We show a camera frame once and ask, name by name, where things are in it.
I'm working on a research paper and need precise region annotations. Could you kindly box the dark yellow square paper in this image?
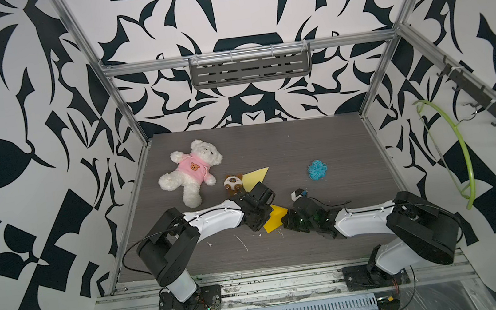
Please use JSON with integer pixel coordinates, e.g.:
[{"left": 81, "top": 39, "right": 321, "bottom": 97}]
[{"left": 264, "top": 205, "right": 288, "bottom": 233}]

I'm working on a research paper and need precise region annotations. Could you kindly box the light yellow square paper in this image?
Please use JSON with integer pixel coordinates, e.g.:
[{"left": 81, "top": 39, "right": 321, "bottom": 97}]
[{"left": 242, "top": 168, "right": 268, "bottom": 192}]

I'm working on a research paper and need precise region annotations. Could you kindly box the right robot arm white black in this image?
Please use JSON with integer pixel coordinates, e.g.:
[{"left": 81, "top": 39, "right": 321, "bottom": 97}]
[{"left": 282, "top": 191, "right": 461, "bottom": 291}]

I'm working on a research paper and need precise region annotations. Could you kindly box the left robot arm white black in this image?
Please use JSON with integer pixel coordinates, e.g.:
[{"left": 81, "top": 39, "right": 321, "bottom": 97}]
[{"left": 121, "top": 182, "right": 276, "bottom": 310}]

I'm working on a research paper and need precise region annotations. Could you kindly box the small brown white plush toy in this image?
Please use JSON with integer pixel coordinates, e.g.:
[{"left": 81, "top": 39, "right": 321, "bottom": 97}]
[{"left": 223, "top": 174, "right": 246, "bottom": 197}]

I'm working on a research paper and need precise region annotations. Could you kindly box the turquoise yarn ball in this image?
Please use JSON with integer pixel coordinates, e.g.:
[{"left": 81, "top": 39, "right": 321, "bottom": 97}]
[{"left": 307, "top": 160, "right": 328, "bottom": 181}]

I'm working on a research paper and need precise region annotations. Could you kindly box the white teddy bear pink shirt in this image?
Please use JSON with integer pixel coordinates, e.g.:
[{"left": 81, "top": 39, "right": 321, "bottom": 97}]
[{"left": 158, "top": 139, "right": 223, "bottom": 209}]

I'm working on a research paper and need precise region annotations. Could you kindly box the grey slotted wall shelf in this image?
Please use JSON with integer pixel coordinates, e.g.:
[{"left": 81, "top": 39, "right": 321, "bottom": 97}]
[{"left": 189, "top": 42, "right": 312, "bottom": 90}]

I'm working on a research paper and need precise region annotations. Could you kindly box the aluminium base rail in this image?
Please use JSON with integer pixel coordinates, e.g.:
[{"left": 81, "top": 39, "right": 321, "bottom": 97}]
[{"left": 94, "top": 250, "right": 478, "bottom": 310}]

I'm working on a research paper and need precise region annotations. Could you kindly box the black wall hook rail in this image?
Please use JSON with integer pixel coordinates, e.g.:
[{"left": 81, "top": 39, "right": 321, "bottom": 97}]
[{"left": 434, "top": 49, "right": 496, "bottom": 160}]

